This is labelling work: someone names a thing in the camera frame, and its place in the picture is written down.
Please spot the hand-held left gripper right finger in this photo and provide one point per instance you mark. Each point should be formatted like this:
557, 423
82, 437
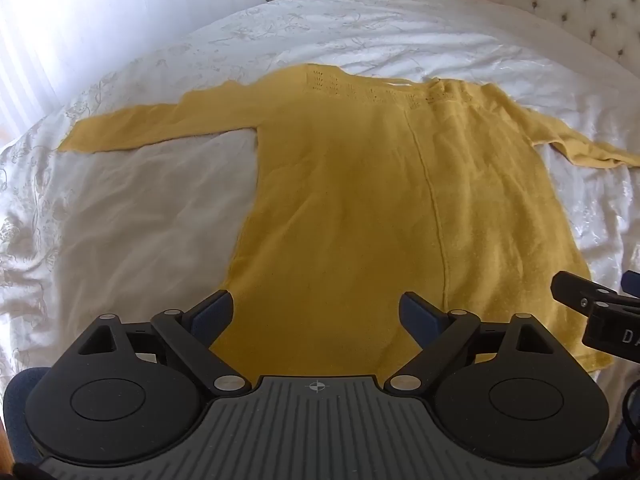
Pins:
419, 314

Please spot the yellow knit sweater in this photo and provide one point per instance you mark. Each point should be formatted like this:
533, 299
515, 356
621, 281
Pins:
350, 200

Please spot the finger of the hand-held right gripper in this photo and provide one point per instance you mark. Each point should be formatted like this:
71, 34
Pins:
633, 282
575, 292

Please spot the white embroidered bedspread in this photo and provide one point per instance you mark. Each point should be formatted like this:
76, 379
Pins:
125, 210

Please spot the blue clothing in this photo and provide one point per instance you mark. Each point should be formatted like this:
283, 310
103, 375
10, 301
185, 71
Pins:
22, 405

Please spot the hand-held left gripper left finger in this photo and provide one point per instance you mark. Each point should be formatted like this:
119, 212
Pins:
216, 312

